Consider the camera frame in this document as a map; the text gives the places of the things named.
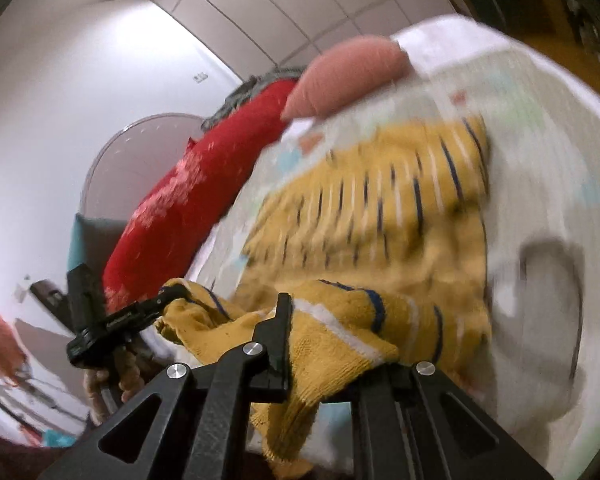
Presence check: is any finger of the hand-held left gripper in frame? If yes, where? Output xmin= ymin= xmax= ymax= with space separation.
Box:
xmin=105 ymin=284 xmax=190 ymax=333

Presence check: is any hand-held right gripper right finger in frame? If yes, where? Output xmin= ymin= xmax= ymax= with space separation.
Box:
xmin=351 ymin=360 xmax=556 ymax=480

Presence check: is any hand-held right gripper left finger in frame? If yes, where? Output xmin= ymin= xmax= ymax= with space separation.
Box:
xmin=39 ymin=292 xmax=295 ymax=480

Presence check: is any yellow striped knit sweater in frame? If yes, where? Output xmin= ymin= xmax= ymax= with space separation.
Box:
xmin=155 ymin=114 xmax=497 ymax=479

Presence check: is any person's left hand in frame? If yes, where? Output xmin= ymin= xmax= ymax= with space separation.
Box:
xmin=82 ymin=346 xmax=147 ymax=427

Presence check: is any teal chair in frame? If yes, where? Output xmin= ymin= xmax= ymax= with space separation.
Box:
xmin=68 ymin=212 xmax=132 ymax=281

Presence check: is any red patterned pillow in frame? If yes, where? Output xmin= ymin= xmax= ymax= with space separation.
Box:
xmin=102 ymin=77 xmax=302 ymax=312

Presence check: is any arched white mirror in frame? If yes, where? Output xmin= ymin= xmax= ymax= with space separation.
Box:
xmin=79 ymin=113 xmax=212 ymax=222

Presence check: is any grey knit cloth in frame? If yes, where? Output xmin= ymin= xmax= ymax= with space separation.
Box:
xmin=200 ymin=67 xmax=307 ymax=130

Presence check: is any white printed bed sheet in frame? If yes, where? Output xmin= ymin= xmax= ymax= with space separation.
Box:
xmin=187 ymin=14 xmax=600 ymax=480

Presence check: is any pink pillow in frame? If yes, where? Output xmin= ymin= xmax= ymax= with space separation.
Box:
xmin=280 ymin=37 xmax=411 ymax=121

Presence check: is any white wardrobe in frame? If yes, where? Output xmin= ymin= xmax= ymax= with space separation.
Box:
xmin=114 ymin=0 xmax=433 ymax=86

